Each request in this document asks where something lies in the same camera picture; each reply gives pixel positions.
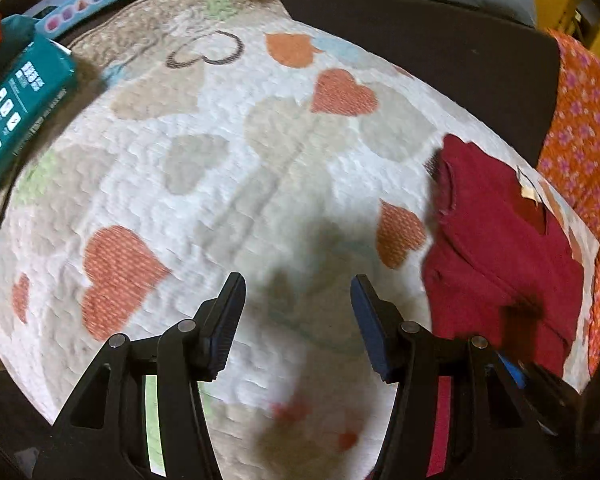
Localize teal cardboard box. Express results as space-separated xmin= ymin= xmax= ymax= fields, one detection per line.
xmin=0 ymin=14 xmax=78 ymax=213

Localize orange floral cloth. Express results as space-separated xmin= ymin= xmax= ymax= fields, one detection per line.
xmin=536 ymin=27 xmax=600 ymax=378

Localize dark brown sofa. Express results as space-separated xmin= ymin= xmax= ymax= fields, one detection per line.
xmin=272 ymin=0 xmax=561 ymax=163

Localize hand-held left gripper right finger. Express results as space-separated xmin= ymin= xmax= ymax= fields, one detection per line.
xmin=350 ymin=274 xmax=552 ymax=480

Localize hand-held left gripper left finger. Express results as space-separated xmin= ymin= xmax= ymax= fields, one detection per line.
xmin=31 ymin=272 xmax=247 ymax=480

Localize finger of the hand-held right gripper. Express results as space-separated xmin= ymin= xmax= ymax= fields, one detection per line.
xmin=497 ymin=352 xmax=581 ymax=436

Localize dark red small shirt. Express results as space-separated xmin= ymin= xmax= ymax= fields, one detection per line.
xmin=422 ymin=133 xmax=586 ymax=381

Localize heart print quilted blanket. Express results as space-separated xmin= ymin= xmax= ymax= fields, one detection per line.
xmin=0 ymin=0 xmax=600 ymax=478

